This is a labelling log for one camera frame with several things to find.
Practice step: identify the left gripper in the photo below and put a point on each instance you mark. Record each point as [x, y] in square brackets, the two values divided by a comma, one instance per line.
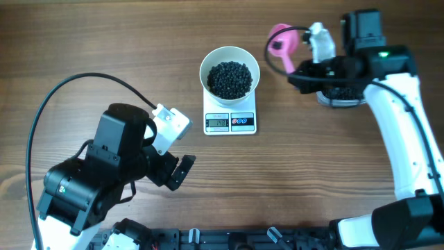
[163, 173]

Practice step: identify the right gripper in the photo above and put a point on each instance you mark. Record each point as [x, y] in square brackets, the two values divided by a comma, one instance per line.
[305, 67]

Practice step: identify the pink measuring scoop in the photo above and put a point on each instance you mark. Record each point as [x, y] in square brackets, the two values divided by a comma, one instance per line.
[283, 46]

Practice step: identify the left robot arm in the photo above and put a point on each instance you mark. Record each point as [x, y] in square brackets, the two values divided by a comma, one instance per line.
[129, 144]

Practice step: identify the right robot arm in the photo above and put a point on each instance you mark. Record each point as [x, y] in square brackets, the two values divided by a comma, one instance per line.
[386, 76]

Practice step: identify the white digital kitchen scale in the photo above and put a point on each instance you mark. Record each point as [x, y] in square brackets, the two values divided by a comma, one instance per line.
[234, 119]

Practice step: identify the black beans in bowl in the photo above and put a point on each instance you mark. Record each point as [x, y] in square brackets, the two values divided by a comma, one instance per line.
[229, 80]

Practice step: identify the white bowl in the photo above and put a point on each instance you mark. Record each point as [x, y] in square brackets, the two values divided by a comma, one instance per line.
[226, 54]

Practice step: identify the clear plastic container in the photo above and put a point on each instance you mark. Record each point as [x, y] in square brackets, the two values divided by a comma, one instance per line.
[336, 103]

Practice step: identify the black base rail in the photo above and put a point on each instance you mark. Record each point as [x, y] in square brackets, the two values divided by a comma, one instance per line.
[129, 234]

